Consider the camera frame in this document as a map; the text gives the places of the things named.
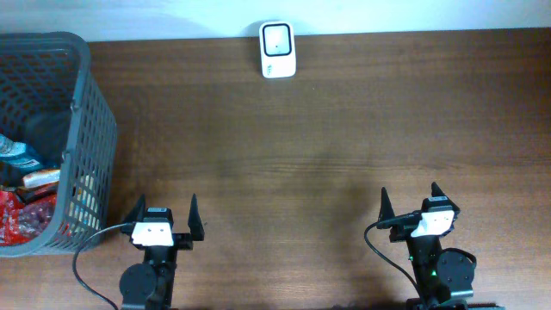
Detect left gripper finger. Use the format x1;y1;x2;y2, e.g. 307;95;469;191
188;194;205;241
123;194;145;223

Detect small orange snack packet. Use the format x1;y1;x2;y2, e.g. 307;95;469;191
22;169;60;189

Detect red snack bag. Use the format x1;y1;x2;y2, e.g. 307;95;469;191
1;191;57;246

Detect blue mouthwash bottle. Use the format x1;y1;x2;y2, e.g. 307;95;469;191
1;134;46;174

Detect yellow snack bag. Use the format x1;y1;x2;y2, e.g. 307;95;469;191
69;175;100;232

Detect black red snack packet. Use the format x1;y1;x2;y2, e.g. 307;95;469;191
15;183;59;204

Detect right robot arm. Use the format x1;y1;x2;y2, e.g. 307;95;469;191
375;183;477;309

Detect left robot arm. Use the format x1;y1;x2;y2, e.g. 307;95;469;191
119;195;205;309

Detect grey plastic mesh basket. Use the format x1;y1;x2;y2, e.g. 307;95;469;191
1;32;117;257

